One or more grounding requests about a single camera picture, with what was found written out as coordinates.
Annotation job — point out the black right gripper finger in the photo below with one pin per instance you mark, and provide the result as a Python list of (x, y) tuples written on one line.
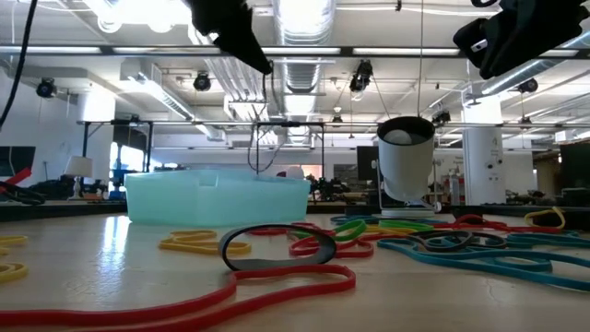
[(507, 50)]

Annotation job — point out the black overhead crossbeam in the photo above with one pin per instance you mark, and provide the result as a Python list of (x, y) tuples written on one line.
[(345, 51)]

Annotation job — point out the white shade table lamp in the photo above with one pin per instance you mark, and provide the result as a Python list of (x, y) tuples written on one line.
[(78, 166)]

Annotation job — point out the white round column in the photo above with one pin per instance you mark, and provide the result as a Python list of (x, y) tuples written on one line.
[(483, 157)]

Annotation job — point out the silver ventilation duct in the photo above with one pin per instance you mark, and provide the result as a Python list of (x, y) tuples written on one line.
[(302, 83)]

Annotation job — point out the red tag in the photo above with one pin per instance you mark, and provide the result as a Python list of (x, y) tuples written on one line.
[(18, 177)]

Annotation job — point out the black monitor screen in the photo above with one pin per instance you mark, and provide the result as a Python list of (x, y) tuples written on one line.
[(366, 161), (16, 161), (576, 170)]

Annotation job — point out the black metal rack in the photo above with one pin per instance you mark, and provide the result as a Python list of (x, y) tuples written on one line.
[(148, 147)]

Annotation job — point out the blue rubber band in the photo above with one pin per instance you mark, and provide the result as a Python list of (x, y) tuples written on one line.
[(341, 220), (507, 266), (544, 239)]

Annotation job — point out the black ceiling spotlight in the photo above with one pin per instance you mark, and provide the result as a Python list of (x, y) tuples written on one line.
[(441, 117), (46, 87), (527, 86), (362, 76), (202, 82)]

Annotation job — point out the red rubber band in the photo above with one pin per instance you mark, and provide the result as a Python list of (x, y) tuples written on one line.
[(488, 225), (46, 318), (355, 253), (263, 232)]

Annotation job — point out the wide black rubber band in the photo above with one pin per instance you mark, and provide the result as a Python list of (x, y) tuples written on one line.
[(276, 264)]

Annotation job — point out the black metal table frame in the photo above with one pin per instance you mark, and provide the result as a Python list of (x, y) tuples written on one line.
[(55, 209)]

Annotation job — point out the yellow rubber band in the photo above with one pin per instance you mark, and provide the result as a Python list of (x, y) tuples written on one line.
[(560, 216), (392, 229), (14, 240), (167, 244), (22, 272)]

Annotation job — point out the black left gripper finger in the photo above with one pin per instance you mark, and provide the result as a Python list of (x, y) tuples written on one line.
[(244, 48)]

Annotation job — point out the dark grey rubber band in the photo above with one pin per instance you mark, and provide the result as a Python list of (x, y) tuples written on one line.
[(466, 239)]

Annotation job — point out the green rubber band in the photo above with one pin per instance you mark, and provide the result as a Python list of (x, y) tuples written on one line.
[(355, 227), (405, 224)]

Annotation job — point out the translucent green plastic bin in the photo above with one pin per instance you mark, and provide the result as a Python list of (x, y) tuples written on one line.
[(207, 203)]

